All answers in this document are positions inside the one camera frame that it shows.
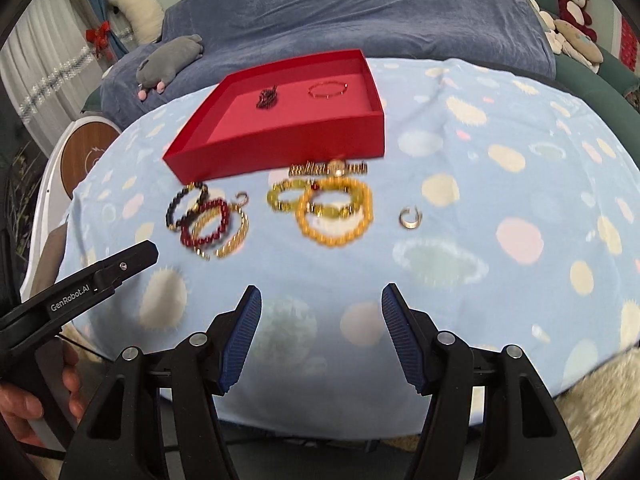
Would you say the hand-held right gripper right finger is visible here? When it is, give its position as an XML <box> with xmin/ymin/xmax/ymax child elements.
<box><xmin>381</xmin><ymin>282</ymin><xmax>583</xmax><ymax>480</ymax></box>

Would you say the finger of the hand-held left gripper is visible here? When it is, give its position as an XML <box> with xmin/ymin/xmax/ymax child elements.
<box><xmin>92</xmin><ymin>240</ymin><xmax>160</xmax><ymax>294</ymax></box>

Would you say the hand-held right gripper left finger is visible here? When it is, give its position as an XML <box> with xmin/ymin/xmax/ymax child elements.
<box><xmin>59</xmin><ymin>284</ymin><xmax>263</xmax><ymax>480</ymax></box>

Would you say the dark red bead bracelet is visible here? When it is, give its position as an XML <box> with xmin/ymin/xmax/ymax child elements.
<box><xmin>179</xmin><ymin>199</ymin><xmax>232</xmax><ymax>252</ymax></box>

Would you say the black bead bracelet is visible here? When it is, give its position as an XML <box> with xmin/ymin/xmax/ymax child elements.
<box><xmin>165</xmin><ymin>182</ymin><xmax>211</xmax><ymax>232</ymax></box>

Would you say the gold twisted bangle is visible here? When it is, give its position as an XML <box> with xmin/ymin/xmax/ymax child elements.
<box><xmin>192</xmin><ymin>205</ymin><xmax>251</xmax><ymax>261</ymax></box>

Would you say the yellow bead bracelet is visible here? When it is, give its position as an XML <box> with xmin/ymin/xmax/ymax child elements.
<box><xmin>266</xmin><ymin>178</ymin><xmax>313</xmax><ymax>214</ymax></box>

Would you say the white gold bracelet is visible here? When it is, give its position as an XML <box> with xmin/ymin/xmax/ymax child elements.
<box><xmin>289</xmin><ymin>158</ymin><xmax>369</xmax><ymax>178</ymax></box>

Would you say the red tray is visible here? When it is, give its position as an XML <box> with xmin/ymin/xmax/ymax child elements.
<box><xmin>163</xmin><ymin>49</ymin><xmax>386</xmax><ymax>184</ymax></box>

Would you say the person's left hand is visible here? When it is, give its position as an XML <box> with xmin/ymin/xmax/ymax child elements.
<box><xmin>0</xmin><ymin>344</ymin><xmax>88</xmax><ymax>437</ymax></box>

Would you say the light blue spotted blanket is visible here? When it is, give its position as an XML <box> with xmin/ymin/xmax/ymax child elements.
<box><xmin>65</xmin><ymin>57</ymin><xmax>640</xmax><ymax>423</ymax></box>

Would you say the dark twig plant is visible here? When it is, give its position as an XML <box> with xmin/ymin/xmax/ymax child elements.
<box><xmin>7</xmin><ymin>140</ymin><xmax>46</xmax><ymax>261</ymax></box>

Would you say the round wood-top white stand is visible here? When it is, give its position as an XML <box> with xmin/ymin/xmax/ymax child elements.
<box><xmin>30</xmin><ymin>112</ymin><xmax>123</xmax><ymax>281</ymax></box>

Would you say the cream fluffy rug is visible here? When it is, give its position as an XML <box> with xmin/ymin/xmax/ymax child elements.
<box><xmin>555</xmin><ymin>345</ymin><xmax>640</xmax><ymax>480</ymax></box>

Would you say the grey plush toy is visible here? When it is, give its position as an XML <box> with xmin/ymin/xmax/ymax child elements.
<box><xmin>136</xmin><ymin>34</ymin><xmax>204</xmax><ymax>101</ymax></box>

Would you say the white curtain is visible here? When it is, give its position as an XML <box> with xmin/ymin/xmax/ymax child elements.
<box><xmin>0</xmin><ymin>0</ymin><xmax>118</xmax><ymax>146</ymax></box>

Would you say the blue curtain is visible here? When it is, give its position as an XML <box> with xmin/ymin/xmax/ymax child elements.
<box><xmin>82</xmin><ymin>0</ymin><xmax>138</xmax><ymax>63</ymax></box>

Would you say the red bow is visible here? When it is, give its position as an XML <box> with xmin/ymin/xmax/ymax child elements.
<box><xmin>85</xmin><ymin>20</ymin><xmax>113</xmax><ymax>58</ymax></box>

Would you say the thin gold bangle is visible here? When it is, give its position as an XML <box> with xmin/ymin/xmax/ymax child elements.
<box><xmin>307</xmin><ymin>81</ymin><xmax>349</xmax><ymax>101</ymax></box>

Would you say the white cow plush toy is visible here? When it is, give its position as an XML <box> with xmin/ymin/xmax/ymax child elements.
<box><xmin>104</xmin><ymin>0</ymin><xmax>166</xmax><ymax>46</ymax></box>

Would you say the teal sofa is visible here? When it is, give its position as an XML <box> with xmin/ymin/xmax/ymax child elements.
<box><xmin>520</xmin><ymin>0</ymin><xmax>640</xmax><ymax>111</ymax></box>

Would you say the navy blue blanket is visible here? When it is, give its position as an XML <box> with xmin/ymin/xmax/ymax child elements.
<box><xmin>100</xmin><ymin>0</ymin><xmax>558</xmax><ymax>133</ymax></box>

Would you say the cream round plush toy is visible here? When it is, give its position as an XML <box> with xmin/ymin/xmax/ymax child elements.
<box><xmin>537</xmin><ymin>10</ymin><xmax>606</xmax><ymax>73</ymax></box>

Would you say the red monkey plush toy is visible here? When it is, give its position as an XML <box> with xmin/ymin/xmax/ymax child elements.
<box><xmin>550</xmin><ymin>0</ymin><xmax>598</xmax><ymax>43</ymax></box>

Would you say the large amber bead bracelet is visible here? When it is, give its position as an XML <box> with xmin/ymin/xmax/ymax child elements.
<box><xmin>295</xmin><ymin>176</ymin><xmax>375</xmax><ymax>247</ymax></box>

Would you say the gold bracelet with oval stone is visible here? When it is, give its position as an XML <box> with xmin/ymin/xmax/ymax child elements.
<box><xmin>306</xmin><ymin>197</ymin><xmax>359</xmax><ymax>220</ymax></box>

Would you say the red wall hanging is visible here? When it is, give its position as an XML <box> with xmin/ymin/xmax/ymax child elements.
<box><xmin>617</xmin><ymin>12</ymin><xmax>640</xmax><ymax>78</ymax></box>

